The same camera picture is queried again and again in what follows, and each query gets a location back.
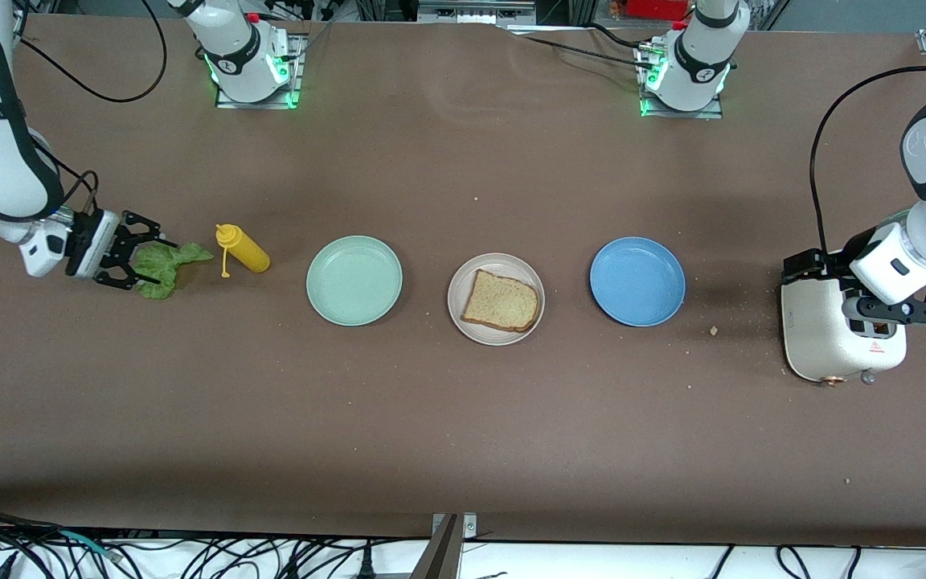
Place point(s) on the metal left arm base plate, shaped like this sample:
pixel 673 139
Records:
pixel 712 114

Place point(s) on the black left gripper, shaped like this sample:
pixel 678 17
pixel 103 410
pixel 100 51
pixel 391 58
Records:
pixel 804 264

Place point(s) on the white toaster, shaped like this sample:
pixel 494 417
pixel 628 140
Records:
pixel 817 338

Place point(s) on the blue plate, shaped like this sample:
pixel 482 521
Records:
pixel 637 281

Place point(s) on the beige plate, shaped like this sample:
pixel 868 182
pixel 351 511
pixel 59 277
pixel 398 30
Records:
pixel 471 265

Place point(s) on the mint green plate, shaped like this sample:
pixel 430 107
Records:
pixel 354 281

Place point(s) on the red box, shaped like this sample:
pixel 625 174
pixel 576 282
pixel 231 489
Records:
pixel 656 8

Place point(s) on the green lettuce leaf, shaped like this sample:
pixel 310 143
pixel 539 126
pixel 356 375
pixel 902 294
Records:
pixel 178 259

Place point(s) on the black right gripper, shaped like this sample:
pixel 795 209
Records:
pixel 82 251

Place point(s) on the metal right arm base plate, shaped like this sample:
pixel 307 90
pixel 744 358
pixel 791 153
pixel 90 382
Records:
pixel 296 88

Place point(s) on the metal frame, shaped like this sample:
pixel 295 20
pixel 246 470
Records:
pixel 471 10

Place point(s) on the yellow squeeze bottle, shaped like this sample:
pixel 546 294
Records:
pixel 250 253

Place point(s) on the metal table edge bracket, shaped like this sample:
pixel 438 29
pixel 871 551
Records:
pixel 443 555

